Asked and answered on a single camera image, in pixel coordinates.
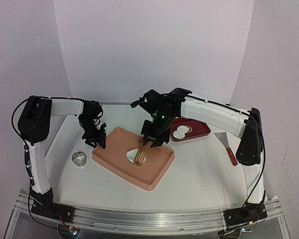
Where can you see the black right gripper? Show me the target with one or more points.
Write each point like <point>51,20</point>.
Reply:
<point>152,137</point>

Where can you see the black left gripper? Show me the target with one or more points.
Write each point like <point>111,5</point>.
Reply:
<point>99,136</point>

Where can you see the wooden rolling pin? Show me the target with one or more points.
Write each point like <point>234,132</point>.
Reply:
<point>140,155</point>

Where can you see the white dough piece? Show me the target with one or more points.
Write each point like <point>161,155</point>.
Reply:
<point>131,154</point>

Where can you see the pink plastic tray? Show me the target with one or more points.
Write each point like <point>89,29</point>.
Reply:
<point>113,158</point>

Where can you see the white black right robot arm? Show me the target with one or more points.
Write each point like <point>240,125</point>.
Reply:
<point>241,135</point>

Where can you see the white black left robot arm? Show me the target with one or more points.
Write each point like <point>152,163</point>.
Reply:
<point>33,128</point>

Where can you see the flat white dumpling wrapper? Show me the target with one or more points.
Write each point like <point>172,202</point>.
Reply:
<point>183,129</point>

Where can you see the dark red square tray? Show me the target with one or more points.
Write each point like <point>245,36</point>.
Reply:
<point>196,129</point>

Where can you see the metal scraper red handle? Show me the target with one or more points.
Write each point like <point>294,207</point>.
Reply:
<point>222,136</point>

